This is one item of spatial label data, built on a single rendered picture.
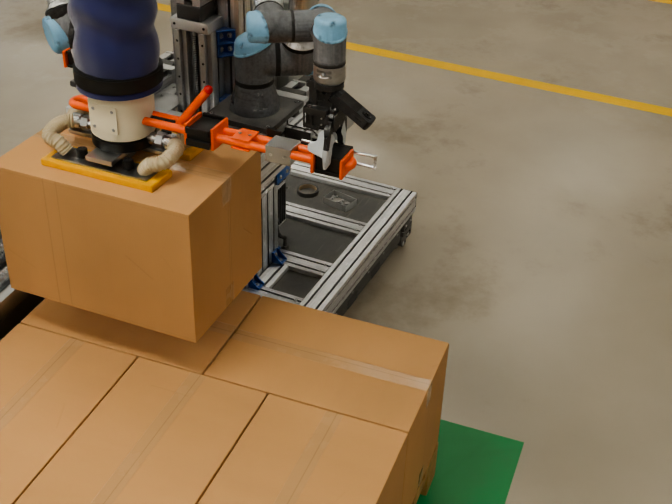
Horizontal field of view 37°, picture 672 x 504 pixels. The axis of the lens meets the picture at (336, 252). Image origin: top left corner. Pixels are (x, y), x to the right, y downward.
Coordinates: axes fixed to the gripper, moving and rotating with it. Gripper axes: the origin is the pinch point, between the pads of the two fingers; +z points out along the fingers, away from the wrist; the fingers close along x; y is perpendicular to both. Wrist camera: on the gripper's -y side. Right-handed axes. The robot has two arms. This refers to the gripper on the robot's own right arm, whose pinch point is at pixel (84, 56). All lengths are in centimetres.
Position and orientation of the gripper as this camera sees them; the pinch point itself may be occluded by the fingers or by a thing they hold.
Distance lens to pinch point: 305.9
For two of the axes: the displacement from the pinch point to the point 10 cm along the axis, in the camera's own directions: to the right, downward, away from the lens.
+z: -0.3, 8.2, 5.7
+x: 3.9, -5.1, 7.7
